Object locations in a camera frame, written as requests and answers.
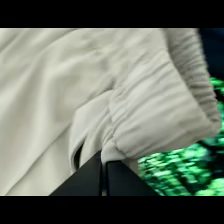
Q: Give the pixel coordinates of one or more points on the brown garment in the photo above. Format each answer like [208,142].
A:
[100,83]

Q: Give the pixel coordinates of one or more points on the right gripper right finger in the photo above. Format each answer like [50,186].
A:
[123,180]

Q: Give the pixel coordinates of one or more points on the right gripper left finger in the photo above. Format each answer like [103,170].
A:
[88,180]

